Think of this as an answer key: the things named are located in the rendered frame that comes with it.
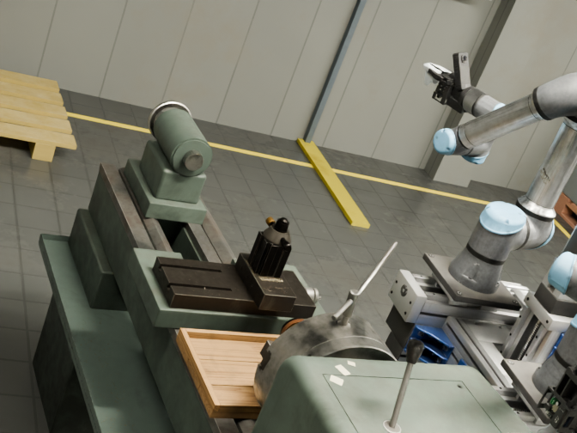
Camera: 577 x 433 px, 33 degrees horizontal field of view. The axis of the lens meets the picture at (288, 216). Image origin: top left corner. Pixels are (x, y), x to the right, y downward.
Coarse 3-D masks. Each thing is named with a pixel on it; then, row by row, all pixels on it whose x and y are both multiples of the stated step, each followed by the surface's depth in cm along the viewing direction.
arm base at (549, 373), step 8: (552, 360) 233; (560, 360) 231; (544, 368) 234; (552, 368) 232; (560, 368) 230; (536, 376) 235; (544, 376) 233; (552, 376) 231; (560, 376) 230; (536, 384) 234; (544, 384) 232; (552, 384) 231
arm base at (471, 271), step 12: (468, 252) 272; (456, 264) 274; (468, 264) 271; (480, 264) 269; (492, 264) 269; (456, 276) 272; (468, 276) 271; (480, 276) 270; (492, 276) 270; (480, 288) 270; (492, 288) 272
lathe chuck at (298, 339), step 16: (304, 320) 214; (320, 320) 213; (336, 320) 213; (352, 320) 215; (288, 336) 212; (304, 336) 210; (320, 336) 209; (336, 336) 209; (352, 336) 209; (368, 336) 212; (272, 352) 212; (288, 352) 209; (304, 352) 207; (272, 368) 210; (256, 384) 216
